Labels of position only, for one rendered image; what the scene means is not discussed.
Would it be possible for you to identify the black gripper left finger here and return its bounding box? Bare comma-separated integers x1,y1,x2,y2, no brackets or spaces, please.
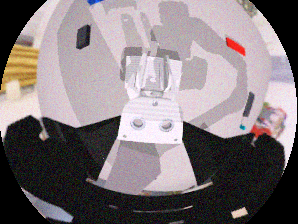
41,115,121,181

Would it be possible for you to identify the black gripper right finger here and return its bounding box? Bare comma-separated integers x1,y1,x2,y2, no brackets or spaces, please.
182,121,257,186

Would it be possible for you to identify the red flat bar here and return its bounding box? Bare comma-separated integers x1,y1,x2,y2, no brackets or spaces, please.
225,37,246,56

